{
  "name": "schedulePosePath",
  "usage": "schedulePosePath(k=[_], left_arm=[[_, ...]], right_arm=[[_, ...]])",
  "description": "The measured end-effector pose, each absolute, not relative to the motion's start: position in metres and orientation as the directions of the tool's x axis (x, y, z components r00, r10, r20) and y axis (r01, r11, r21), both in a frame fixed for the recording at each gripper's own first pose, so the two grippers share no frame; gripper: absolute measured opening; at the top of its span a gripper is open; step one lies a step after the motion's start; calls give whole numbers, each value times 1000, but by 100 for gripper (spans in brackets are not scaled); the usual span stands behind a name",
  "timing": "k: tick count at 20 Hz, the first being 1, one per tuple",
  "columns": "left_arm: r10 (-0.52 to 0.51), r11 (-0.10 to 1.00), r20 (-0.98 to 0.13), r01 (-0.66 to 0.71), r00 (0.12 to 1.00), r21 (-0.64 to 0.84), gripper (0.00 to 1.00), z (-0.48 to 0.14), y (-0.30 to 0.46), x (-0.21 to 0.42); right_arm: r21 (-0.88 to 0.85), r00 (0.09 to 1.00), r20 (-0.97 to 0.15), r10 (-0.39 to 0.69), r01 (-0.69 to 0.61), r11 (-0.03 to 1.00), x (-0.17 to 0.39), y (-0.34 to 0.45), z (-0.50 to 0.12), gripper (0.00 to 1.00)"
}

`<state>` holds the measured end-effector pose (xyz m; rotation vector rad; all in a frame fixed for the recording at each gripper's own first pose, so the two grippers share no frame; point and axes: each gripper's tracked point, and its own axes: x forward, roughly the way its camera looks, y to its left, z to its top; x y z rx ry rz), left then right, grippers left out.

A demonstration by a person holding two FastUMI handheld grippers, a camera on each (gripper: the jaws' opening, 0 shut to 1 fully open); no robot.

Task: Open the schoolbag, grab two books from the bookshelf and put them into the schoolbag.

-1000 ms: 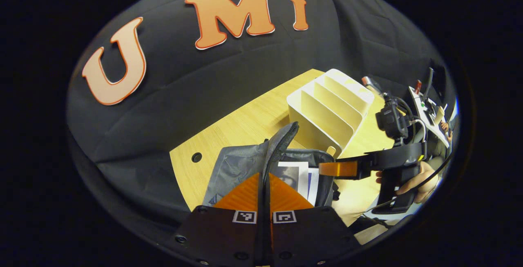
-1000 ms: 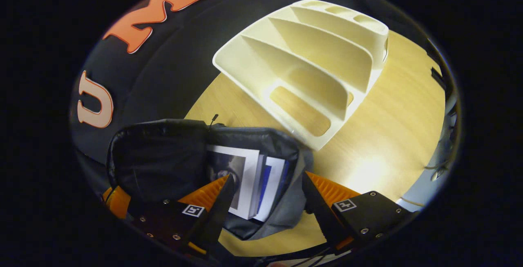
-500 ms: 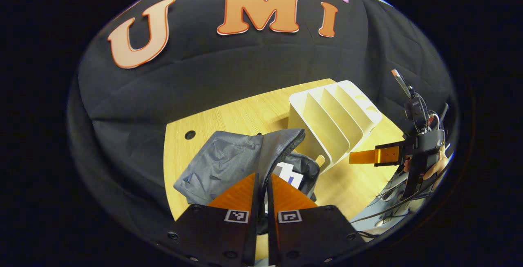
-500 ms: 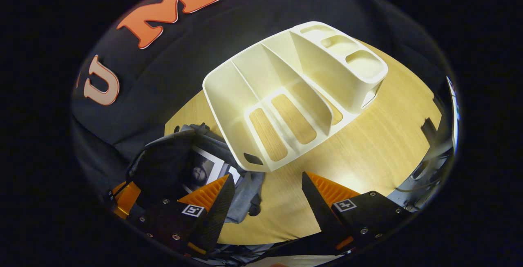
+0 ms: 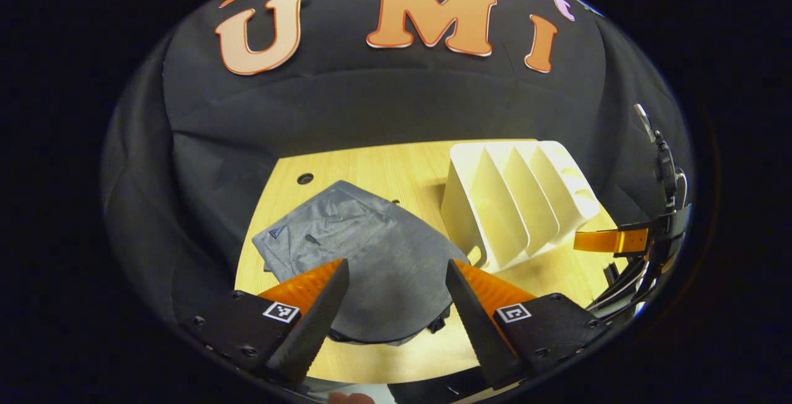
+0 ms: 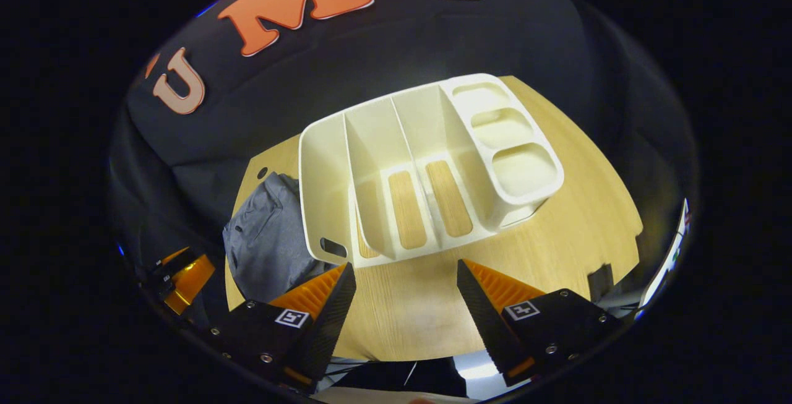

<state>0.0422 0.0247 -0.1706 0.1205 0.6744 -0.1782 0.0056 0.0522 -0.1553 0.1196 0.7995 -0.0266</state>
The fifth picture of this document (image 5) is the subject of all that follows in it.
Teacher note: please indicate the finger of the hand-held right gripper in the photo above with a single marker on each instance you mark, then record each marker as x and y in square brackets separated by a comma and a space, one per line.
[606, 241]

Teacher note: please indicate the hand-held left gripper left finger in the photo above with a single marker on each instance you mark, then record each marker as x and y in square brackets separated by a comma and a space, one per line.
[315, 330]

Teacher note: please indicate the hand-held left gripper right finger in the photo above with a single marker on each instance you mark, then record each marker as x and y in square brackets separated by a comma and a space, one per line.
[476, 330]

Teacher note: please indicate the grey schoolbag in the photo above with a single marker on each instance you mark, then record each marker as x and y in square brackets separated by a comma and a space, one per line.
[383, 255]

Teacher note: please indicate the white bookshelf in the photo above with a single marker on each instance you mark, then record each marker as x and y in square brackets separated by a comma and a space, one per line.
[495, 206]

